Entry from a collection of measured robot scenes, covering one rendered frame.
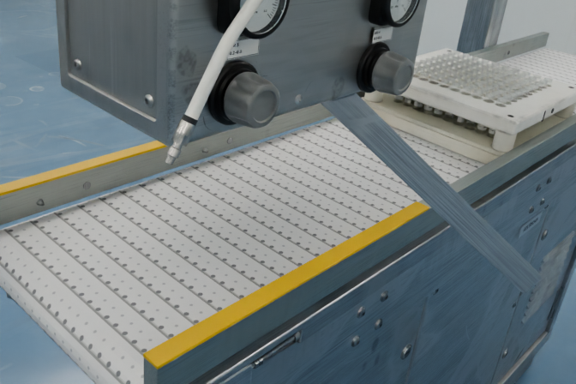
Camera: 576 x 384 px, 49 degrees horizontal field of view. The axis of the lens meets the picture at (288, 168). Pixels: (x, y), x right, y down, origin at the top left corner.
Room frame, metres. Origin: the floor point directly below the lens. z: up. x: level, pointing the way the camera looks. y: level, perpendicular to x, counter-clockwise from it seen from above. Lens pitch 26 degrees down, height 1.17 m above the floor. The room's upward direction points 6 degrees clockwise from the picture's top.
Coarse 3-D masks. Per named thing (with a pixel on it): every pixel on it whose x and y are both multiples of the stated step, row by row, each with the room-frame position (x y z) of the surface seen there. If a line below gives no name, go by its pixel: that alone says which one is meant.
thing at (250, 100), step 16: (240, 48) 0.31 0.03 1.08; (256, 48) 0.31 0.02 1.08; (240, 64) 0.30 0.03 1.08; (224, 80) 0.29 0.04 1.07; (240, 80) 0.29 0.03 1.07; (256, 80) 0.30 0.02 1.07; (224, 96) 0.29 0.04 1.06; (240, 96) 0.29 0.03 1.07; (256, 96) 0.29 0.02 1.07; (272, 96) 0.29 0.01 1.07; (224, 112) 0.29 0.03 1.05; (240, 112) 0.28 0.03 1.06; (256, 112) 0.29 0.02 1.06; (272, 112) 0.30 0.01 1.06; (256, 128) 0.29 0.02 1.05
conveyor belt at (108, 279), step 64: (512, 64) 1.31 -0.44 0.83; (320, 128) 0.84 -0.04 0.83; (128, 192) 0.59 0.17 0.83; (192, 192) 0.61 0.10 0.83; (256, 192) 0.63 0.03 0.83; (320, 192) 0.64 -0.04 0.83; (384, 192) 0.66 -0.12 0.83; (0, 256) 0.47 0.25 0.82; (64, 256) 0.47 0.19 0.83; (128, 256) 0.48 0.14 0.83; (192, 256) 0.49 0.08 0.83; (256, 256) 0.50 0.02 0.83; (64, 320) 0.39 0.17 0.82; (128, 320) 0.39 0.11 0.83; (192, 320) 0.40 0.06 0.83
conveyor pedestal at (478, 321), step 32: (544, 224) 1.08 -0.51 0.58; (480, 256) 0.85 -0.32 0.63; (544, 256) 1.14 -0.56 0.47; (448, 288) 0.78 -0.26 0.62; (480, 288) 0.89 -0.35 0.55; (512, 288) 1.02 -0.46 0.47; (544, 288) 1.19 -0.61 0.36; (416, 320) 0.72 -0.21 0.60; (448, 320) 0.81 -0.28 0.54; (480, 320) 0.92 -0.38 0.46; (512, 320) 1.08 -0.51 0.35; (544, 320) 1.29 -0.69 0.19; (384, 352) 0.66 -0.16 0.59; (416, 352) 0.74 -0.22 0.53; (448, 352) 0.84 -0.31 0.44; (480, 352) 0.97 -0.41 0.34; (512, 352) 1.14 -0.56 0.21
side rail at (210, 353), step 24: (528, 144) 0.78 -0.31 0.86; (552, 144) 0.82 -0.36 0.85; (480, 168) 0.68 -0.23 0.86; (504, 168) 0.70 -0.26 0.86; (480, 192) 0.66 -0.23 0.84; (432, 216) 0.58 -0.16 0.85; (384, 240) 0.51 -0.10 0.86; (408, 240) 0.55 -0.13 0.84; (336, 264) 0.45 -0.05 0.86; (360, 264) 0.48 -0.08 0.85; (312, 288) 0.43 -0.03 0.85; (336, 288) 0.46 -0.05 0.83; (264, 312) 0.38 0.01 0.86; (288, 312) 0.41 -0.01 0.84; (216, 336) 0.35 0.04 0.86; (240, 336) 0.37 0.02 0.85; (144, 360) 0.32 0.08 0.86; (192, 360) 0.33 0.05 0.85; (216, 360) 0.35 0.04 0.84
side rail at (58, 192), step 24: (504, 48) 1.31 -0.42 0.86; (528, 48) 1.41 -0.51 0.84; (360, 96) 0.93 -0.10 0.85; (288, 120) 0.80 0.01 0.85; (312, 120) 0.84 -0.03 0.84; (192, 144) 0.67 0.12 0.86; (216, 144) 0.70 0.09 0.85; (240, 144) 0.74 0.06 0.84; (96, 168) 0.58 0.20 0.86; (120, 168) 0.60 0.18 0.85; (144, 168) 0.62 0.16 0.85; (168, 168) 0.65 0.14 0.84; (24, 192) 0.52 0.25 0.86; (48, 192) 0.54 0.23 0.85; (72, 192) 0.56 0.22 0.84; (96, 192) 0.58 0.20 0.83; (0, 216) 0.50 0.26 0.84; (24, 216) 0.52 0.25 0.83
